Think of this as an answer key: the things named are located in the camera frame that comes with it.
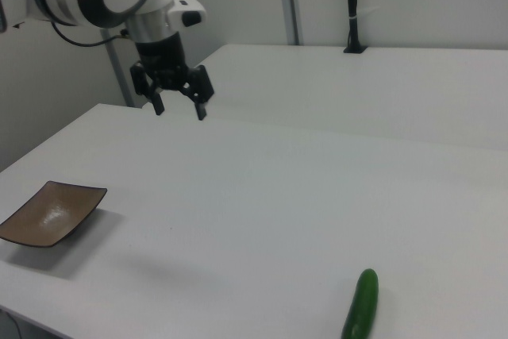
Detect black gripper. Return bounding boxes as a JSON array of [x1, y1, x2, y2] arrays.
[[129, 32, 216, 121]]

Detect green cucumber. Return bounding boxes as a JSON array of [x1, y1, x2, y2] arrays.
[[341, 268, 379, 339]]

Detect brown square ceramic plate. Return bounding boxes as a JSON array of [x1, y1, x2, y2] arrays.
[[0, 180, 109, 249]]

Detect black pole with base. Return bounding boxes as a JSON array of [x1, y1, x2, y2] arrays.
[[342, 0, 369, 55]]

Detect slanted grey metal partition post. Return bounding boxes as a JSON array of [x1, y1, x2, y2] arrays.
[[103, 29, 137, 109]]

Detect white cable tie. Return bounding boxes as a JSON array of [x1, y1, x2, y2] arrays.
[[347, 6, 379, 21]]

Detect thin black floor cable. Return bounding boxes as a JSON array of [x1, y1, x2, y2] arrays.
[[0, 308, 21, 339]]

